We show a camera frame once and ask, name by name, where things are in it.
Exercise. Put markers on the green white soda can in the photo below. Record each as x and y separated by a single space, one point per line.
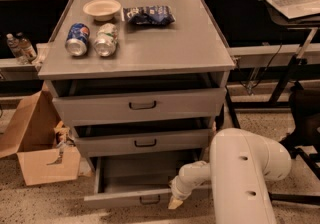
106 40

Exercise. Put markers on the blue pepsi can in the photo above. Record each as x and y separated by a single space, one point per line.
77 39

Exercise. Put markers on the open cardboard box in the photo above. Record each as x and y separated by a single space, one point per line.
31 136

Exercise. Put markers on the grey bottom drawer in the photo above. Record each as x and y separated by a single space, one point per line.
137 179

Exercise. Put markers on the grey drawer cabinet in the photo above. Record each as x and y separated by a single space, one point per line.
186 54

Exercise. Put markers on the blue chip bag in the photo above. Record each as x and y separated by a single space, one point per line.
148 15

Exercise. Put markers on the clear plastic water bottle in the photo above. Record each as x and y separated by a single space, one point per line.
13 45

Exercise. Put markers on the white paper bowl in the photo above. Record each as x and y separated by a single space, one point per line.
102 10

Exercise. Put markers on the grey drawer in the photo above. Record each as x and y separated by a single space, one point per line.
143 137
137 179
140 106

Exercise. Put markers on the black laptop stand table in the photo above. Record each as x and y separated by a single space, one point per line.
292 58

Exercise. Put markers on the grey middle drawer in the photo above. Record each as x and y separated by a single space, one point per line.
143 137

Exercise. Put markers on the black office chair base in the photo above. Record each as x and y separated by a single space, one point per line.
301 186

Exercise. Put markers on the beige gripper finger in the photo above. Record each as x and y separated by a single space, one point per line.
174 203

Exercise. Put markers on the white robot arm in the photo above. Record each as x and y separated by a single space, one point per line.
239 166

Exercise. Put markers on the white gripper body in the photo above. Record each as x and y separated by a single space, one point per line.
180 190

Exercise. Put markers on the brown drink bottle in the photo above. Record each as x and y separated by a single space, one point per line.
26 46

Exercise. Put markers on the grey top drawer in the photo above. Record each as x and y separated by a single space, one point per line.
140 106

